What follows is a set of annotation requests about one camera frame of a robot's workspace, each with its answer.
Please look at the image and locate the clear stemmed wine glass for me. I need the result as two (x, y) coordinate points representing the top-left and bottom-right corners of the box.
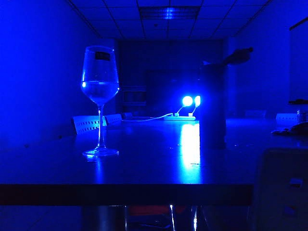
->
(80, 45), (120, 158)

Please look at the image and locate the white power strip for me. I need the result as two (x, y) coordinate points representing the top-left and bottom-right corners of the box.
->
(163, 115), (196, 121)

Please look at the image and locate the background shelf unit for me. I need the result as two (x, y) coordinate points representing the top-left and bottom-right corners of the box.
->
(121, 87), (147, 108)

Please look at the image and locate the small white perforated chair back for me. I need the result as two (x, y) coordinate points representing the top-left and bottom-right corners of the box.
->
(105, 114), (123, 125)

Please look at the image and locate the large white perforated chair back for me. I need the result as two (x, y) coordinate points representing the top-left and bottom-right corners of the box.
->
(73, 115), (108, 136)

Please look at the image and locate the faint white chair back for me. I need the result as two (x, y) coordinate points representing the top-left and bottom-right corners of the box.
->
(244, 110), (268, 119)

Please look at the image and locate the ceiling light panel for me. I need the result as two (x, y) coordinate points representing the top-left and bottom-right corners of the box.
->
(139, 6), (201, 21)

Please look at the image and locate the shiny metal leg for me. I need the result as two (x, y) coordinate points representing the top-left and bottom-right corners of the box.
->
(169, 205), (177, 231)
(192, 205), (199, 231)

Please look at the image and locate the white power cable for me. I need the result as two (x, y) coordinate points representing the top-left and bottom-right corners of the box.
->
(122, 112), (174, 122)

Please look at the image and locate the dark wall board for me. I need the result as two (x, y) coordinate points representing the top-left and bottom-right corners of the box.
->
(289, 16), (308, 105)

